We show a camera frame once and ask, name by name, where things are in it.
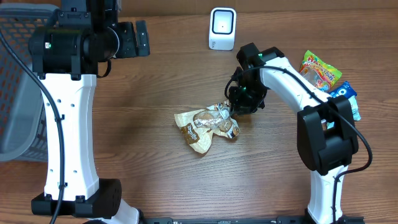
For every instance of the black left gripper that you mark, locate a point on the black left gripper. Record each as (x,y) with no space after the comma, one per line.
(131,49)

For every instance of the grey plastic basket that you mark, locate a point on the grey plastic basket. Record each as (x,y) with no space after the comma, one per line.
(23,123)

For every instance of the white barcode scanner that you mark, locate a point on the white barcode scanner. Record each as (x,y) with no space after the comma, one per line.
(222,28)

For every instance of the green Haribo candy bag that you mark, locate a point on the green Haribo candy bag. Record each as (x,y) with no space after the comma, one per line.
(320,74)

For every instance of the beige cookie bag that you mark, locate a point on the beige cookie bag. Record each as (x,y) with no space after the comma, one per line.
(199,126)

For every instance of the light teal snack bar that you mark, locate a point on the light teal snack bar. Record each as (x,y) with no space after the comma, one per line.
(355,111)

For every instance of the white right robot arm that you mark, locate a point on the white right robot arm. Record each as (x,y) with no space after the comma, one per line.
(326,138)

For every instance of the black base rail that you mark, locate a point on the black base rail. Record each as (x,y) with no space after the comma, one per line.
(248,220)

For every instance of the blue Oreo pack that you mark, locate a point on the blue Oreo pack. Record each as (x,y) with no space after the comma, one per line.
(343,90)

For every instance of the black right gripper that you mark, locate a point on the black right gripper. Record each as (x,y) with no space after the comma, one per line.
(237,104)

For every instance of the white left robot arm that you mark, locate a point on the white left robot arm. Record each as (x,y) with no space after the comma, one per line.
(65,57)

